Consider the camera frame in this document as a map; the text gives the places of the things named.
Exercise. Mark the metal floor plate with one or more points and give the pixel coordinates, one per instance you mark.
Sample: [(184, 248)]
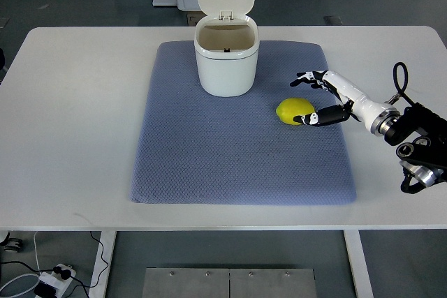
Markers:
[(242, 282)]

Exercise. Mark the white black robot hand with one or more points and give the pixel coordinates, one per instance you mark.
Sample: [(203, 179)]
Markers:
[(375, 116)]

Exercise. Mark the white table leg right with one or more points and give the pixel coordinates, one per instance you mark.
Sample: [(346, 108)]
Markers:
[(357, 261)]

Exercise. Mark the yellow lemon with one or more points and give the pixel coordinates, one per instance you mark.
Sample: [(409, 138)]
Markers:
[(290, 110)]

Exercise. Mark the blue textured mat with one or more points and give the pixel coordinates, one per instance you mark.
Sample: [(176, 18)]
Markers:
[(195, 148)]

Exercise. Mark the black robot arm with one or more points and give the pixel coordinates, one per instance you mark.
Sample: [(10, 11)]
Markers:
[(419, 136)]

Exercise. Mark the white table leg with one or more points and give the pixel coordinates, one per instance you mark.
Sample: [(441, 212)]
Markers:
[(102, 266), (357, 261)]

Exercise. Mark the white table leg left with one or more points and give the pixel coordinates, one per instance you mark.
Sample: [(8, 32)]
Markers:
[(102, 266)]

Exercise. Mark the white trash bin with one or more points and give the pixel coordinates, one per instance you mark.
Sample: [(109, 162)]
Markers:
[(226, 43)]

